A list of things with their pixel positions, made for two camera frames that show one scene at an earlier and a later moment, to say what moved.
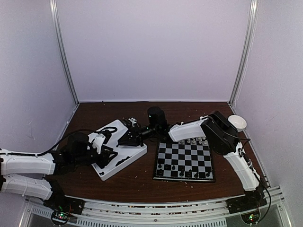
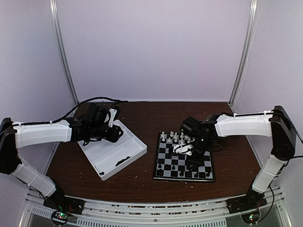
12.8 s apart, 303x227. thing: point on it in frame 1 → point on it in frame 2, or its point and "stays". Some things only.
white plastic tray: [126, 154] stays
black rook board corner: [160, 172] stays
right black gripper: [136, 136] → [198, 161]
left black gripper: [104, 156] → [113, 136]
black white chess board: [188, 160] stays
